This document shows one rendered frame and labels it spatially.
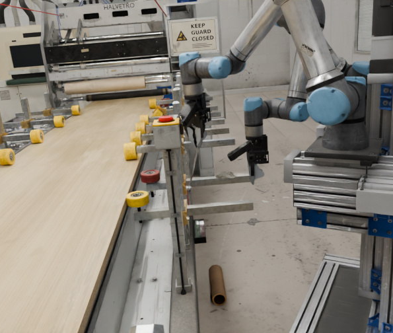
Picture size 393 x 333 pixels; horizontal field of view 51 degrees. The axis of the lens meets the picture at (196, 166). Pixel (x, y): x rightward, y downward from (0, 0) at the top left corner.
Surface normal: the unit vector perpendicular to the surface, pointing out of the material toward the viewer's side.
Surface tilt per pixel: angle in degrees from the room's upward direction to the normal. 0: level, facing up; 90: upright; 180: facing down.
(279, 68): 90
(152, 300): 0
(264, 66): 90
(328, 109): 97
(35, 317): 0
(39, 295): 0
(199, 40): 90
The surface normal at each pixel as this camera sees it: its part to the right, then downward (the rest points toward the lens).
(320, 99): -0.53, 0.41
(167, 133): 0.03, 0.29
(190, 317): -0.08, -0.95
